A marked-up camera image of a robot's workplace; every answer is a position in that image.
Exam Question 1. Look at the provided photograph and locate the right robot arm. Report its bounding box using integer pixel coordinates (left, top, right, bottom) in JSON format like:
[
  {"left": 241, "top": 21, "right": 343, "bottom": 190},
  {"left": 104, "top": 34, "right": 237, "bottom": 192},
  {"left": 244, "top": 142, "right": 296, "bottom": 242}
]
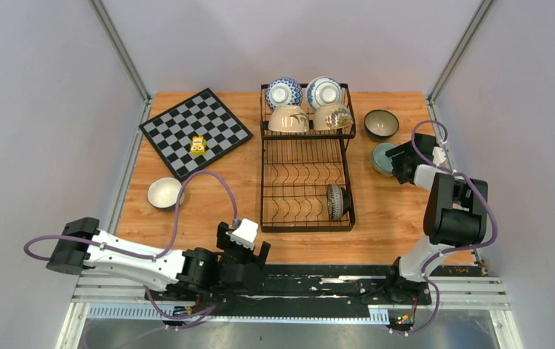
[{"left": 384, "top": 133, "right": 488, "bottom": 304}]

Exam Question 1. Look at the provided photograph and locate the blue diamond pattern bowl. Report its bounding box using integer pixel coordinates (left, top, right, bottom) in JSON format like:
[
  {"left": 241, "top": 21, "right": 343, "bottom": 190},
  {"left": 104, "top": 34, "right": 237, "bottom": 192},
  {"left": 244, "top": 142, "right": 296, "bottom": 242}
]
[{"left": 265, "top": 77, "right": 303, "bottom": 111}]

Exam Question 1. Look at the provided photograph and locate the teal white striped bowl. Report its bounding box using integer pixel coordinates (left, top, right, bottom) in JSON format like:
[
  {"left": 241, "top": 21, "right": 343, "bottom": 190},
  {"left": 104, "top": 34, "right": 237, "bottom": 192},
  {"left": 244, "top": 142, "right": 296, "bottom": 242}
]
[{"left": 147, "top": 177, "right": 185, "bottom": 210}]

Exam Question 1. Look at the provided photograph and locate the blue white porcelain bowl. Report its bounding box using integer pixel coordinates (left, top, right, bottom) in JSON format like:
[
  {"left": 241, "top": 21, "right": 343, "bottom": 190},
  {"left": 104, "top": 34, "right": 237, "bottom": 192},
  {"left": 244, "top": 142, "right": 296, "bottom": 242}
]
[{"left": 306, "top": 76, "right": 344, "bottom": 112}]

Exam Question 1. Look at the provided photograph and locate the yellow toy block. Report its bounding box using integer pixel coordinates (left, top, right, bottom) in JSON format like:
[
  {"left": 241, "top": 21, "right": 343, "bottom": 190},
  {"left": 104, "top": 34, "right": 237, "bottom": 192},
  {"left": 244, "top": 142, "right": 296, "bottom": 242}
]
[{"left": 189, "top": 135, "right": 207, "bottom": 156}]

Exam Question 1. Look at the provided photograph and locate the cream leaf bowl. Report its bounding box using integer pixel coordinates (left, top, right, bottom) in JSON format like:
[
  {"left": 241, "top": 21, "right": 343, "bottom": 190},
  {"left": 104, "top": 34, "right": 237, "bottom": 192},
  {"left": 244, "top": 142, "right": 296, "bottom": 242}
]
[{"left": 268, "top": 105, "right": 310, "bottom": 133}]

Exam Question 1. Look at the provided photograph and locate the blue white patterned bowl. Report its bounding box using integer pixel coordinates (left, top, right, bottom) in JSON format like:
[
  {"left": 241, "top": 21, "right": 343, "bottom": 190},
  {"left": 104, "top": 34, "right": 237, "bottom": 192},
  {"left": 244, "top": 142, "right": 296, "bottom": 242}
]
[{"left": 327, "top": 184, "right": 351, "bottom": 221}]

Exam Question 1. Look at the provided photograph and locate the black white chessboard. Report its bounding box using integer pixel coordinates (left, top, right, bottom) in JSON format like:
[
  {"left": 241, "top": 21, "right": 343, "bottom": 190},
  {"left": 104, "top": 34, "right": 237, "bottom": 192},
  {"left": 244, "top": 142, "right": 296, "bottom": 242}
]
[{"left": 139, "top": 88, "right": 253, "bottom": 182}]

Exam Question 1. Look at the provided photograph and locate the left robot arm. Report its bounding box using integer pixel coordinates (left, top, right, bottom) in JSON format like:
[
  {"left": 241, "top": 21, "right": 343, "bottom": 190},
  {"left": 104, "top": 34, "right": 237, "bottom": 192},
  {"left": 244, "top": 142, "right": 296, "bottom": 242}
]
[{"left": 47, "top": 217, "right": 271, "bottom": 300}]

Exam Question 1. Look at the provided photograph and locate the green floral bowl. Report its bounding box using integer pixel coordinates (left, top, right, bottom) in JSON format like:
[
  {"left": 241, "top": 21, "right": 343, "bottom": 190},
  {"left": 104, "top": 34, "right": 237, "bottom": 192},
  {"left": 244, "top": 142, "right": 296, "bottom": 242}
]
[{"left": 371, "top": 142, "right": 397, "bottom": 176}]

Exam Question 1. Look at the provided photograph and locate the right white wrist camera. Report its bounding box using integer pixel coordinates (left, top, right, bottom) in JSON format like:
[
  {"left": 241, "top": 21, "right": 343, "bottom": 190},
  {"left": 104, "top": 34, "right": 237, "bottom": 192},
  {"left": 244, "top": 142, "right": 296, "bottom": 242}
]
[{"left": 432, "top": 146, "right": 447, "bottom": 166}]

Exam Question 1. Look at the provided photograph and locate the dark blue glazed bowl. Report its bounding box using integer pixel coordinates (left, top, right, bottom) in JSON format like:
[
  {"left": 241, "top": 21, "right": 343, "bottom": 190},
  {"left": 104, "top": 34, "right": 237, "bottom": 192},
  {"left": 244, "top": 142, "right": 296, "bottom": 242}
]
[{"left": 364, "top": 109, "right": 400, "bottom": 141}]

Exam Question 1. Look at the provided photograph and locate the cream painted bowl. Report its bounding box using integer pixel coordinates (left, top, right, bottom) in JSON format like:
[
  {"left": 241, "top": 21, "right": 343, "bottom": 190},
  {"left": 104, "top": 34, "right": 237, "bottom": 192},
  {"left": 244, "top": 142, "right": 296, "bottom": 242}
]
[{"left": 312, "top": 103, "right": 354, "bottom": 131}]

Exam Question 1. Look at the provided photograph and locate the black wire dish rack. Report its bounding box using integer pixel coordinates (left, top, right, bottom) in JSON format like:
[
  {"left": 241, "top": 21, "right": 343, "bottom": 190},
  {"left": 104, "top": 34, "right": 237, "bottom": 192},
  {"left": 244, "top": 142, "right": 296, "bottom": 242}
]
[{"left": 260, "top": 96, "right": 357, "bottom": 233}]

